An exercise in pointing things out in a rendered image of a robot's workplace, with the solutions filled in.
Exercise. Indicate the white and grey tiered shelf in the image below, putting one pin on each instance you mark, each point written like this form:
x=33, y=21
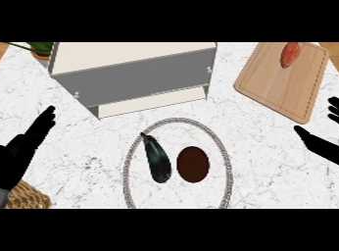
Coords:
x=129, y=73

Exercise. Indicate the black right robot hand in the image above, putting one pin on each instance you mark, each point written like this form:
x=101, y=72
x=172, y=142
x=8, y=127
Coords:
x=327, y=148

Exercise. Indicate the orange sweet potato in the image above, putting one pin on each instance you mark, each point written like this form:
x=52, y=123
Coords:
x=290, y=55

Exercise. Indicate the round grey-rimmed placemat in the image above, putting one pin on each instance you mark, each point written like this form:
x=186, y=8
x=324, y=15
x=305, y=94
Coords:
x=178, y=163

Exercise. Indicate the green potted plant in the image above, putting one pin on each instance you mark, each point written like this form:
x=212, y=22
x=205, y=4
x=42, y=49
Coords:
x=38, y=49

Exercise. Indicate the dark green eggplant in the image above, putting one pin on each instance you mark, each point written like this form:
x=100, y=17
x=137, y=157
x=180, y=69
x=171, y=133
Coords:
x=157, y=160

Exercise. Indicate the wooden cutting board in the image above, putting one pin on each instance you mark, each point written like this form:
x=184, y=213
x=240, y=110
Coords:
x=283, y=80

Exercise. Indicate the wicker basket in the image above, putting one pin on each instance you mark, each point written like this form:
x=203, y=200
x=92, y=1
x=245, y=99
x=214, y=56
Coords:
x=26, y=196

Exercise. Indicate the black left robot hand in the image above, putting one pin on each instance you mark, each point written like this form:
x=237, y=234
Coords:
x=18, y=149

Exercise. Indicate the dark brown cupcake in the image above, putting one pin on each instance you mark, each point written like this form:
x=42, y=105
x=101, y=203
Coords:
x=193, y=164

